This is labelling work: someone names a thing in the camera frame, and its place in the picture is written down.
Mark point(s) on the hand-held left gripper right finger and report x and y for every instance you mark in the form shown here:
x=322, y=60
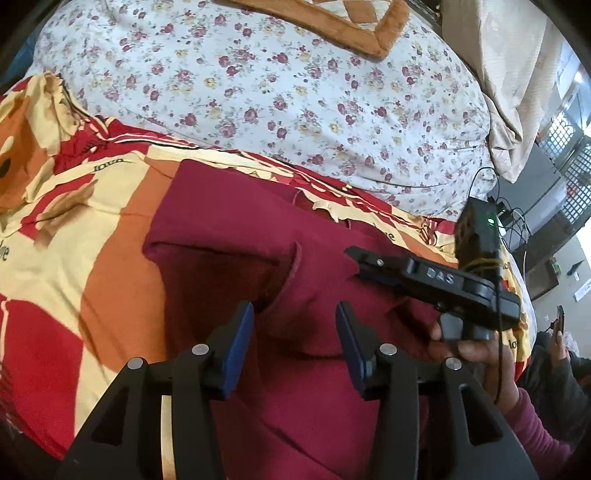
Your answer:
x=351, y=350

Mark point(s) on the white floral quilt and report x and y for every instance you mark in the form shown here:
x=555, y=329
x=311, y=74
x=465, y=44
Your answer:
x=258, y=92

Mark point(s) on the window grille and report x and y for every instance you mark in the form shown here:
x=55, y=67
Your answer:
x=572, y=166

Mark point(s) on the person's right hand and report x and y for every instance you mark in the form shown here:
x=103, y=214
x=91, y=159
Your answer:
x=480, y=369

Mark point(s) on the red orange cream printed blanket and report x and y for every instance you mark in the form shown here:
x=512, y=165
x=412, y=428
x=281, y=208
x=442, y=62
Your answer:
x=69, y=258

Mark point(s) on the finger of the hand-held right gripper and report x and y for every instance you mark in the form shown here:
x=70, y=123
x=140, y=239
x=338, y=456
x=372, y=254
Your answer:
x=376, y=267

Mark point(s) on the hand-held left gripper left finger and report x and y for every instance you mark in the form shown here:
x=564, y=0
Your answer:
x=238, y=350

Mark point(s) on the beige curtain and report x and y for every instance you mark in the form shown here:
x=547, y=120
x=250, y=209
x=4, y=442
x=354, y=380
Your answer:
x=508, y=69

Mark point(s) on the dark cabinet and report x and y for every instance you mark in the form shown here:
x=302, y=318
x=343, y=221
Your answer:
x=535, y=258

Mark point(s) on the maroon garment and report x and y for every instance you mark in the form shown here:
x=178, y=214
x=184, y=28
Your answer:
x=286, y=258

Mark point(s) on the orange brown blanket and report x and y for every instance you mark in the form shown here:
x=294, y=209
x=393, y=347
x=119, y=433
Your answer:
x=341, y=23

